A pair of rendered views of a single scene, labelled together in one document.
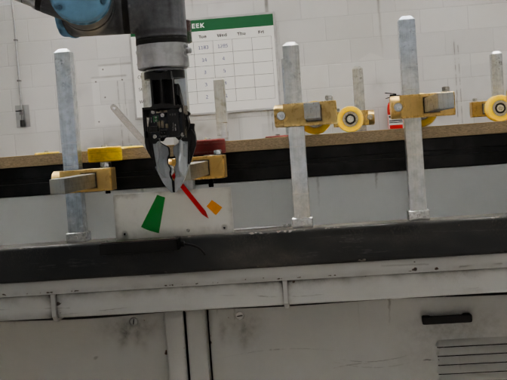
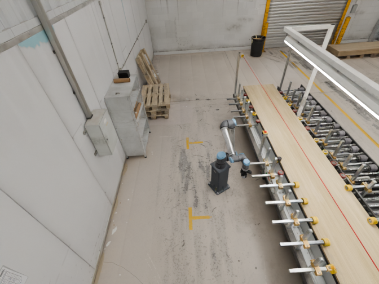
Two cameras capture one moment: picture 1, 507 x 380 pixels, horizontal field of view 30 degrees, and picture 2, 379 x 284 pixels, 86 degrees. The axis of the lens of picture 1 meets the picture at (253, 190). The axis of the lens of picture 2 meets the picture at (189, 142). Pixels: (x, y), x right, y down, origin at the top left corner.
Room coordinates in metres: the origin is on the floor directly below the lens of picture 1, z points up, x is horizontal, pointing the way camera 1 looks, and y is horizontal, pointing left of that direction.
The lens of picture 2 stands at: (0.77, -1.63, 3.31)
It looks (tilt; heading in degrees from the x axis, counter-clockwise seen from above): 43 degrees down; 86
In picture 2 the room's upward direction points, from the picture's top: 4 degrees counter-clockwise
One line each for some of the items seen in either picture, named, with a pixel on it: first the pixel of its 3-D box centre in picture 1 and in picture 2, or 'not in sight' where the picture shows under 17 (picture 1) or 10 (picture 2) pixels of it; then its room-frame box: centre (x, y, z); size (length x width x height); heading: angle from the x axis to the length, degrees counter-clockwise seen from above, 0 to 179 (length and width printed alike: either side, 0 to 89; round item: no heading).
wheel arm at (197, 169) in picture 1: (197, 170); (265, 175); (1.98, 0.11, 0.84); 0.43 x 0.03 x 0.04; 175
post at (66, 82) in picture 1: (72, 157); (266, 158); (2.10, 0.40, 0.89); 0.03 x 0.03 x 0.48; 85
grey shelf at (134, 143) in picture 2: not in sight; (131, 118); (-0.16, 2.07, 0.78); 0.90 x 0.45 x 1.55; 85
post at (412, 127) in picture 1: (413, 128); (285, 200); (2.04, -0.35, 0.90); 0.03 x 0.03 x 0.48; 85
